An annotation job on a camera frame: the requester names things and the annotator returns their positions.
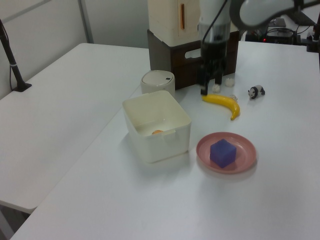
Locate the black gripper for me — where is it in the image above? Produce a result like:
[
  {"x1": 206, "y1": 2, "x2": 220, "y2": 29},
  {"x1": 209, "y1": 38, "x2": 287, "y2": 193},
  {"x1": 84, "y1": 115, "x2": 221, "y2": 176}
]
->
[{"x1": 197, "y1": 41, "x2": 230, "y2": 96}]

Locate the cream open plastic box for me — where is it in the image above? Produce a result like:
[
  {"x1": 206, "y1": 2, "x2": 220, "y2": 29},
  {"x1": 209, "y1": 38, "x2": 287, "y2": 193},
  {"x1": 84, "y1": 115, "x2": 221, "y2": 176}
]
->
[{"x1": 121, "y1": 90, "x2": 193, "y2": 165}]

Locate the pink plate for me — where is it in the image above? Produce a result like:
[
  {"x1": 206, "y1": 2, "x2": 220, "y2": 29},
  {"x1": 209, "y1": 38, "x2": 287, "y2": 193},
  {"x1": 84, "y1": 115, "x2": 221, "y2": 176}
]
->
[{"x1": 195, "y1": 131, "x2": 258, "y2": 174}]

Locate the black electronics box red light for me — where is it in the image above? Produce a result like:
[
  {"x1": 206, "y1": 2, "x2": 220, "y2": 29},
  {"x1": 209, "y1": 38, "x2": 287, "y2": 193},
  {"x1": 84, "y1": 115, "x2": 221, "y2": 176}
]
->
[{"x1": 244, "y1": 24, "x2": 302, "y2": 45}]

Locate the orange cabinet handle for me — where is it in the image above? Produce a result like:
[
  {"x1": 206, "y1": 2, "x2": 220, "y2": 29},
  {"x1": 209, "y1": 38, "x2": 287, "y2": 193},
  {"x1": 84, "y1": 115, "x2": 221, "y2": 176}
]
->
[{"x1": 179, "y1": 2, "x2": 186, "y2": 31}]

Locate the dark grey mat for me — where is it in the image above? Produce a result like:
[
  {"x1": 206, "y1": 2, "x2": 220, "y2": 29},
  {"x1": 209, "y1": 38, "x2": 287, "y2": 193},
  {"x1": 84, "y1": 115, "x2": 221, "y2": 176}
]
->
[{"x1": 269, "y1": 17, "x2": 287, "y2": 28}]

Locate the cream toy cabinet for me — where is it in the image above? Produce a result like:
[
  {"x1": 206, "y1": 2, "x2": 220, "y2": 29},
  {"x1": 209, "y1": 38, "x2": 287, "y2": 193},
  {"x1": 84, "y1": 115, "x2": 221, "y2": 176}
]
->
[{"x1": 147, "y1": 0, "x2": 202, "y2": 48}]

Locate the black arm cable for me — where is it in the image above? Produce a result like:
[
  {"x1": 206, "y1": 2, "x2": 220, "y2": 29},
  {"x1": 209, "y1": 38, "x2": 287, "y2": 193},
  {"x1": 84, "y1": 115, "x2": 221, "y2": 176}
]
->
[{"x1": 202, "y1": 0, "x2": 229, "y2": 42}]

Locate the black flat desk device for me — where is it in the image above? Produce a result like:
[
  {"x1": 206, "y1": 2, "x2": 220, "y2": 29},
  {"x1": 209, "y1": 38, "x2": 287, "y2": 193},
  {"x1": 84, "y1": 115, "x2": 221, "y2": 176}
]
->
[{"x1": 287, "y1": 9, "x2": 317, "y2": 26}]

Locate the yellow toy banana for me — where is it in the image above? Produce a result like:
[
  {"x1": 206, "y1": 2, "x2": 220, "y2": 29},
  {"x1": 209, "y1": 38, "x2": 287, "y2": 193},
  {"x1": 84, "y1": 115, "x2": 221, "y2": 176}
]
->
[{"x1": 201, "y1": 93, "x2": 241, "y2": 121}]

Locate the black clamp with pole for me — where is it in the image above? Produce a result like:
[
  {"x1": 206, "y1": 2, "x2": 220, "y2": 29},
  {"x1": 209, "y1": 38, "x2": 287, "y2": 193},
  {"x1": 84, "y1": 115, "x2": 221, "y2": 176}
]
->
[{"x1": 306, "y1": 23, "x2": 320, "y2": 53}]

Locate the black and white panda figure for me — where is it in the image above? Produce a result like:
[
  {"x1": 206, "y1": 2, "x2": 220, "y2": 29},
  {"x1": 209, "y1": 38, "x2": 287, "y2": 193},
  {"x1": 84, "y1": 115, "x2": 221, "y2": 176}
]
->
[{"x1": 247, "y1": 85, "x2": 266, "y2": 100}]

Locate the dark brown drawer box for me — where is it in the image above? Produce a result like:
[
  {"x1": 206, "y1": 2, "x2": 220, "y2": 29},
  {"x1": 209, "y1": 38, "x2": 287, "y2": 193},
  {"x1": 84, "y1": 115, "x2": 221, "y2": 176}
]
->
[{"x1": 146, "y1": 28, "x2": 239, "y2": 91}]

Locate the purple foam cube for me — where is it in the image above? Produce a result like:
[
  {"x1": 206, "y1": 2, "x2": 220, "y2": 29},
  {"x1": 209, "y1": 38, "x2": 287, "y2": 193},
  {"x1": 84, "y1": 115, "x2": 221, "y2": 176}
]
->
[{"x1": 209, "y1": 138, "x2": 237, "y2": 169}]

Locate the small cream lidded bin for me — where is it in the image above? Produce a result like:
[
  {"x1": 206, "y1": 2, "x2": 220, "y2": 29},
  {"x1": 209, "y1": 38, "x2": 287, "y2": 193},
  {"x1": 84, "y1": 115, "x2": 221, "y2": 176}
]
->
[{"x1": 140, "y1": 70, "x2": 176, "y2": 100}]

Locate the black camera stand pole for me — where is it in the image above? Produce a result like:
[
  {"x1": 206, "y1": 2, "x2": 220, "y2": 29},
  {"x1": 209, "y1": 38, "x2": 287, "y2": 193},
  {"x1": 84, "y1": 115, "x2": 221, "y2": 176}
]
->
[{"x1": 0, "y1": 18, "x2": 33, "y2": 93}]

